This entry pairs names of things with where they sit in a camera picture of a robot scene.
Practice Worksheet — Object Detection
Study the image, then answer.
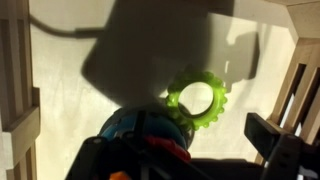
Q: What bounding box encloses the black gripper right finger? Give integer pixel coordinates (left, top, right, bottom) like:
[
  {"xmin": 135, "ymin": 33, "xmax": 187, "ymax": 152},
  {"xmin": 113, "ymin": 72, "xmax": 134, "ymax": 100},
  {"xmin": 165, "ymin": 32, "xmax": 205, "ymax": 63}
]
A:
[{"xmin": 244, "ymin": 112, "xmax": 288, "ymax": 162}]

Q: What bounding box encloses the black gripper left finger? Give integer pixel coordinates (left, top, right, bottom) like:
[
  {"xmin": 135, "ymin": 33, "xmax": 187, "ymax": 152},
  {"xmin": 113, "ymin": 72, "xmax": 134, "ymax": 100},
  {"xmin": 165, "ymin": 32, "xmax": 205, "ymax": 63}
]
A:
[{"xmin": 132, "ymin": 110, "xmax": 147, "ymax": 142}]

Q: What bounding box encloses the lime green bumpy ring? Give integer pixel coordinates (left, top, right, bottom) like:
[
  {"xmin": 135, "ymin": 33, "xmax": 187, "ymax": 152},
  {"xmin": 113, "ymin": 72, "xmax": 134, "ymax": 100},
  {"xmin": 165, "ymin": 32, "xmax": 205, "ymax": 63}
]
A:
[{"xmin": 165, "ymin": 68, "xmax": 229, "ymax": 132}]

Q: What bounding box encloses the wooden slatted tray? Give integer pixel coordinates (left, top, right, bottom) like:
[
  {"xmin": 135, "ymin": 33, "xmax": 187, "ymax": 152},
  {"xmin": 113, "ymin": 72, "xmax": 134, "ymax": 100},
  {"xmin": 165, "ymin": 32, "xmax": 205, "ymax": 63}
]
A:
[{"xmin": 0, "ymin": 0, "xmax": 320, "ymax": 180}]

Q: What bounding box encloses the red stacking ring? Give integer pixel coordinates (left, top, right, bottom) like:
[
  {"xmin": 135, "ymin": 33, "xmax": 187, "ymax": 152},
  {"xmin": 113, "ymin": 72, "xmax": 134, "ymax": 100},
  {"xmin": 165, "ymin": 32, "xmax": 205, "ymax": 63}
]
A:
[{"xmin": 143, "ymin": 134, "xmax": 192, "ymax": 164}]

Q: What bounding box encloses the orange stacking ring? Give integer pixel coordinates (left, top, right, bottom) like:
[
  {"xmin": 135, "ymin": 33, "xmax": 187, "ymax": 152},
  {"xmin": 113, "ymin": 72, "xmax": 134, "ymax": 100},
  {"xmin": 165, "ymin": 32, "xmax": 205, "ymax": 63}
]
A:
[{"xmin": 107, "ymin": 170, "xmax": 132, "ymax": 180}]

